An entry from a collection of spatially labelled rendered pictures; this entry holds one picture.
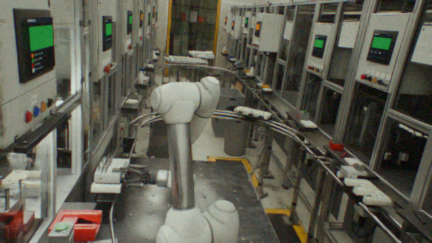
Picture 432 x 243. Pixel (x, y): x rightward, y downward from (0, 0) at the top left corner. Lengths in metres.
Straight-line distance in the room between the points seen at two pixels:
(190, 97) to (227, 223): 0.59
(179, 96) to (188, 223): 0.54
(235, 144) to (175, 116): 3.27
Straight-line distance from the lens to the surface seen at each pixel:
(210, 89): 1.57
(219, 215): 1.65
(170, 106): 1.49
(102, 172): 1.96
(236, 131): 4.66
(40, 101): 1.35
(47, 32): 1.32
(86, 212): 1.59
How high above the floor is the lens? 1.78
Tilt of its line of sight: 17 degrees down
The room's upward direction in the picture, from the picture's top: 6 degrees clockwise
